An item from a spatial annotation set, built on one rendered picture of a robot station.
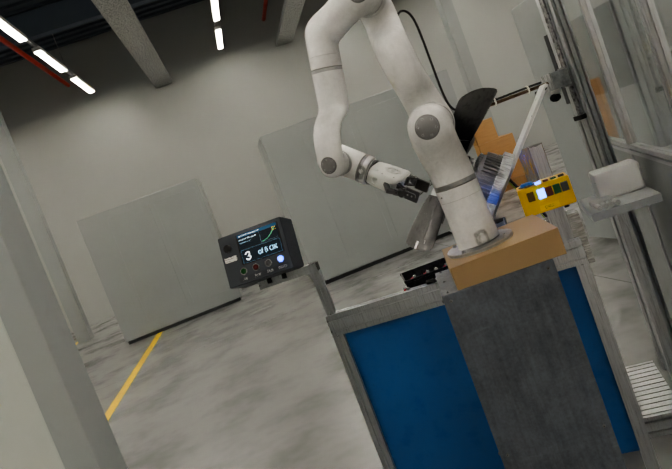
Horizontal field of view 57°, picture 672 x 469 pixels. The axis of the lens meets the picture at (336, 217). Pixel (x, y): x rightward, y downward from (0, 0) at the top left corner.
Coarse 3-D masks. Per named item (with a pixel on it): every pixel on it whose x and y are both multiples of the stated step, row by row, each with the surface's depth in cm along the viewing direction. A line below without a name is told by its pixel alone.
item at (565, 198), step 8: (552, 176) 199; (568, 176) 191; (544, 184) 192; (552, 184) 192; (568, 184) 191; (520, 192) 195; (528, 192) 194; (536, 192) 193; (568, 192) 191; (520, 200) 195; (536, 200) 194; (544, 200) 193; (552, 200) 193; (560, 200) 192; (568, 200) 192; (576, 200) 191; (528, 208) 195; (536, 208) 194; (544, 208) 194; (552, 208) 193
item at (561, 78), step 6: (564, 66) 257; (552, 72) 253; (558, 72) 254; (564, 72) 255; (540, 78) 259; (546, 78) 256; (552, 78) 253; (558, 78) 254; (564, 78) 255; (570, 78) 256; (552, 84) 254; (558, 84) 254; (564, 84) 255; (570, 84) 257; (546, 90) 258; (552, 90) 255
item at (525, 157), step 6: (522, 150) 249; (528, 150) 248; (522, 156) 249; (528, 156) 248; (522, 162) 249; (528, 162) 249; (528, 168) 249; (534, 168) 249; (528, 174) 250; (534, 174) 249; (552, 174) 247; (528, 180) 250; (534, 180) 249
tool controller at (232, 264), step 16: (272, 224) 218; (288, 224) 223; (224, 240) 223; (240, 240) 221; (256, 240) 219; (272, 240) 217; (288, 240) 218; (224, 256) 223; (240, 256) 221; (256, 256) 219; (272, 256) 217; (288, 256) 215; (256, 272) 218; (272, 272) 216
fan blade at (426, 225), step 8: (432, 200) 248; (424, 208) 250; (432, 208) 247; (440, 208) 244; (416, 216) 254; (424, 216) 248; (432, 216) 245; (440, 216) 242; (416, 224) 252; (424, 224) 247; (432, 224) 243; (440, 224) 240; (416, 232) 250; (424, 232) 245; (432, 232) 241; (408, 240) 254; (416, 240) 248; (432, 240) 239; (416, 248) 246; (424, 248) 241
